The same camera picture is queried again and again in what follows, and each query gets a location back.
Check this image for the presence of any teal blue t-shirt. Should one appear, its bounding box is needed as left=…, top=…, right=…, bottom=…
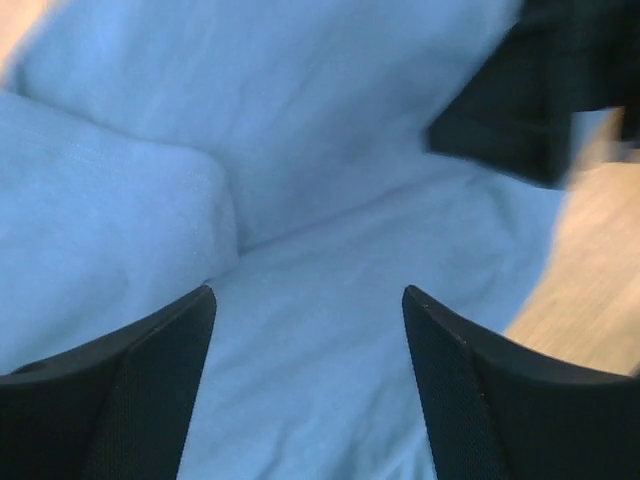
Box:
left=0, top=0, right=576, bottom=480

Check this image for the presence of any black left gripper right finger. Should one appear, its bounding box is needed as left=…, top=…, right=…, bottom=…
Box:
left=402, top=286, right=639, bottom=480

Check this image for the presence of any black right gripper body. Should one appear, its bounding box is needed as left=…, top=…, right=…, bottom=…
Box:
left=426, top=1, right=639, bottom=188

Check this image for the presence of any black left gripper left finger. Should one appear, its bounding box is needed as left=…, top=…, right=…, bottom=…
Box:
left=1, top=286, right=216, bottom=480

